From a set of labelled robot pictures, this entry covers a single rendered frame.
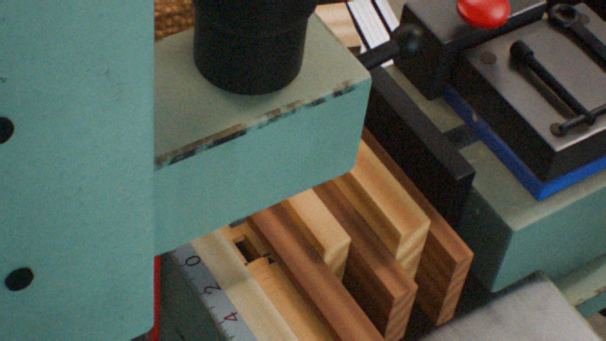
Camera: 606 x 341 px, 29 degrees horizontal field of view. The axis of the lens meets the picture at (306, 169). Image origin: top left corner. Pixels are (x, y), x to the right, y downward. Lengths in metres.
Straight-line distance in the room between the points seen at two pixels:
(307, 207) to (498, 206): 0.11
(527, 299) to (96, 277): 0.30
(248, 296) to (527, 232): 0.16
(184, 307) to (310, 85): 0.15
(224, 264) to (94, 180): 0.20
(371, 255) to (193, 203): 0.13
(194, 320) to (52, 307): 0.15
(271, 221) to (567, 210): 0.17
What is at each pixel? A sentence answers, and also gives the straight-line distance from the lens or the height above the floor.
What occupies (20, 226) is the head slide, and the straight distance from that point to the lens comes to 0.45.
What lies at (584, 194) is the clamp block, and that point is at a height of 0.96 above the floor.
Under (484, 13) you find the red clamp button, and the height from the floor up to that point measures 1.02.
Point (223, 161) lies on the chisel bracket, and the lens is 0.54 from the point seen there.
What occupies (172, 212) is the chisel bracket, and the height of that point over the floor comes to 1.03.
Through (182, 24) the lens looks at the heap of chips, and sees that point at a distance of 0.82.
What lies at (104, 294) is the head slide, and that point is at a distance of 0.51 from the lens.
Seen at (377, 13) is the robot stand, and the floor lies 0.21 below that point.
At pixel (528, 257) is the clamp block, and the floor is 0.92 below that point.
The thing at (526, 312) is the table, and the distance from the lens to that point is 0.71.
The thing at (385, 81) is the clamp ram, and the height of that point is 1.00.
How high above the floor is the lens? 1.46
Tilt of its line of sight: 49 degrees down
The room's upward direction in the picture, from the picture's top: 9 degrees clockwise
